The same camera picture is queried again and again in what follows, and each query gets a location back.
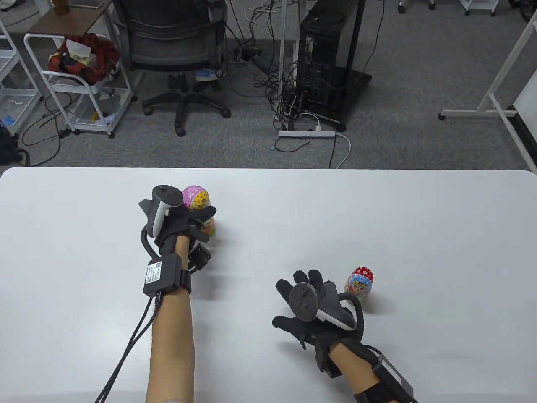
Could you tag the person's left hand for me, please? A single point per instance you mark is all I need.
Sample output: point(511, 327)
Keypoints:
point(180, 216)

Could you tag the person's right hand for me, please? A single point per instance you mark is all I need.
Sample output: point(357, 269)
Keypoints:
point(312, 279)

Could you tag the large pink Russian doll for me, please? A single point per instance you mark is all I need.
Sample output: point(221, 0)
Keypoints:
point(195, 197)

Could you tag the red blue Russian doll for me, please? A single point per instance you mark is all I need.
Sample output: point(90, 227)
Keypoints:
point(360, 283)

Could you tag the person's left forearm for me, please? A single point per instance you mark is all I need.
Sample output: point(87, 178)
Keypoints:
point(172, 336)

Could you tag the person's right forearm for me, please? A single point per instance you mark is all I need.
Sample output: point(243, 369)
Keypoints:
point(352, 373)

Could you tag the grey hand controller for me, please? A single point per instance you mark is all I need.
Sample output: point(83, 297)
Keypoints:
point(161, 210)
point(304, 300)

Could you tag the white power strip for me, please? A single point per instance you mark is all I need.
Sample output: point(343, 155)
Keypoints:
point(302, 134)

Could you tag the white rolling cart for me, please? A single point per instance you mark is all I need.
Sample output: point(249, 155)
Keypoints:
point(95, 87)

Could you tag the black office chair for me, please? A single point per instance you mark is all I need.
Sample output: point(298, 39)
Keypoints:
point(176, 42)

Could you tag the black power brick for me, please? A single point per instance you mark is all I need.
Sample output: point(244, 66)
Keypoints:
point(247, 53)

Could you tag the red orange fabric bag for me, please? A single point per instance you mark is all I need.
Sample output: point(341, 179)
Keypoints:
point(100, 54)

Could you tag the white metal pole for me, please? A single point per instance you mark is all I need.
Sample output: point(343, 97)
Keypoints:
point(282, 63)

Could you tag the black backpack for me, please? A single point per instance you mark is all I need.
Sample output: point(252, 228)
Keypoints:
point(8, 147)

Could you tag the white shelf unit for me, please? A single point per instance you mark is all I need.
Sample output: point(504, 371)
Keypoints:
point(21, 105)

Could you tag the white paper sheet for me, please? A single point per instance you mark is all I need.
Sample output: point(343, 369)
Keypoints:
point(77, 48)

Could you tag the black metal stand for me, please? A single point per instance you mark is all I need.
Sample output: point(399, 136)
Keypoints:
point(358, 84)

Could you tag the black computer tower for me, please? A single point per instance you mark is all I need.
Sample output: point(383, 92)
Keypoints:
point(323, 50)

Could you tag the wooden side table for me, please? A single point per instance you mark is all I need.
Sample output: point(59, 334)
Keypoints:
point(71, 23)

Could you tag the brown patterned cup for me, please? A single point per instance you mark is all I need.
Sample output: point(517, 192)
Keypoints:
point(61, 6)

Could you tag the white board panel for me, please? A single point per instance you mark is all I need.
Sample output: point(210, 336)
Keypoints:
point(529, 100)

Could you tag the black wheeled base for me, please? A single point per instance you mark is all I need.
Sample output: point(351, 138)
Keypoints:
point(526, 10)

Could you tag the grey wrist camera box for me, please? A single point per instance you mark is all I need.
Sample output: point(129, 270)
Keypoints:
point(161, 275)
point(392, 373)

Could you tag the white metal frame stand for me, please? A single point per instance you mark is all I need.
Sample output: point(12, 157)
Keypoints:
point(474, 112)

